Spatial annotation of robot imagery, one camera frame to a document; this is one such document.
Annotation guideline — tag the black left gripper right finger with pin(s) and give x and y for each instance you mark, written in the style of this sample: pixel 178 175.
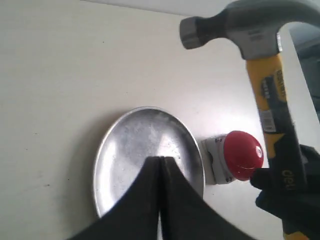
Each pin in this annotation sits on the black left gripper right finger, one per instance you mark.
pixel 183 212

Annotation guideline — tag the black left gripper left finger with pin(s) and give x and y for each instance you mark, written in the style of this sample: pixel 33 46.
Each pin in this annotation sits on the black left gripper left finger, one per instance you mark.
pixel 135 216

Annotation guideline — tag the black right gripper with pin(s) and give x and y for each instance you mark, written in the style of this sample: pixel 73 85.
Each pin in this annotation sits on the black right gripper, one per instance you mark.
pixel 299 209

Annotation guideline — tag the yellow black claw hammer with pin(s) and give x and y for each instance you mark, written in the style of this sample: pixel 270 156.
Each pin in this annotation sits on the yellow black claw hammer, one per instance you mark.
pixel 253 26

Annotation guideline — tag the red dome push button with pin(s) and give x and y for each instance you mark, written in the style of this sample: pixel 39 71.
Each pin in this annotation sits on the red dome push button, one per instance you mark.
pixel 233 156

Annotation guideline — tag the round metal plate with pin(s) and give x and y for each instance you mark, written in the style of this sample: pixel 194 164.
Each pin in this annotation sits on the round metal plate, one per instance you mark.
pixel 142 132

